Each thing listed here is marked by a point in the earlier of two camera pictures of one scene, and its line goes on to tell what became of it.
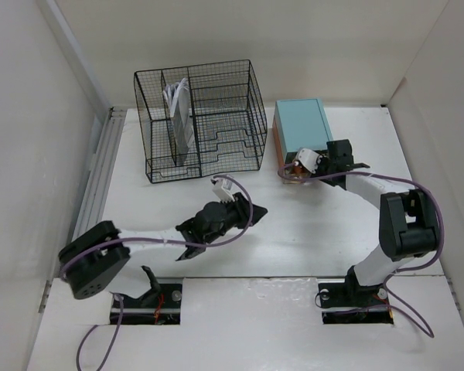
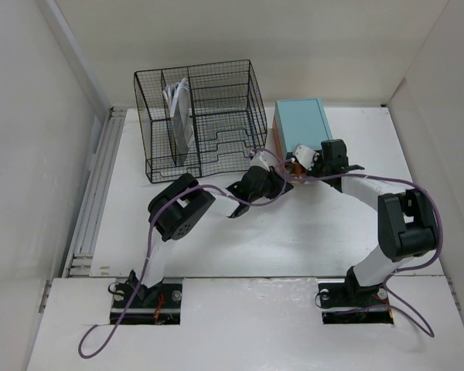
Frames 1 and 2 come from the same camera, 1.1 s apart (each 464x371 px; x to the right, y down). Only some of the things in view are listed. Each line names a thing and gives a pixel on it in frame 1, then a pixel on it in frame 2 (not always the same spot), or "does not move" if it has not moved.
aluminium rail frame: x=90 y=209 does not move
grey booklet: x=179 y=102 does not move
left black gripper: x=240 y=206 -> x=279 y=186
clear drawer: x=294 y=175 does not move
